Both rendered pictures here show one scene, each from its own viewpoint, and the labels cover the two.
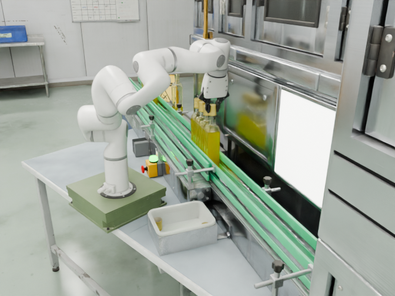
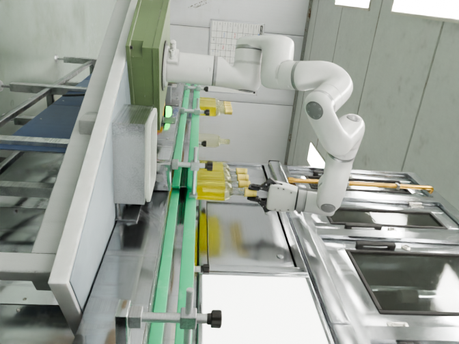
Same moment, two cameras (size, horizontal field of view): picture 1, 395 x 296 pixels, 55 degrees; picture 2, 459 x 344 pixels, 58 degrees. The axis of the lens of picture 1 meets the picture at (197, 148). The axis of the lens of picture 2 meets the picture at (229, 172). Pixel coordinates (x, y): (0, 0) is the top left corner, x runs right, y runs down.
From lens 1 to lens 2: 68 cm
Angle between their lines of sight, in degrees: 28
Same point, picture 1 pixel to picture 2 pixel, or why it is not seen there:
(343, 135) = not seen: outside the picture
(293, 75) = (328, 291)
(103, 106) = (310, 72)
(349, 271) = not seen: outside the picture
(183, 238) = (135, 158)
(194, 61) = (340, 181)
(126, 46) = not seen: hidden behind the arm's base
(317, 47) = (363, 316)
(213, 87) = (283, 196)
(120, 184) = (178, 72)
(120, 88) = (339, 99)
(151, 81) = (346, 135)
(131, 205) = (155, 83)
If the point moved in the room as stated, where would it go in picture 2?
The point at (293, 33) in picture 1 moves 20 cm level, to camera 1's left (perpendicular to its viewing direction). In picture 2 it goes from (355, 284) to (360, 222)
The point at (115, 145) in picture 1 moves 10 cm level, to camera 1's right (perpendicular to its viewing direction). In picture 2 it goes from (233, 74) to (231, 106)
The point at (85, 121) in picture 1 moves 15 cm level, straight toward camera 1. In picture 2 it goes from (282, 45) to (293, 49)
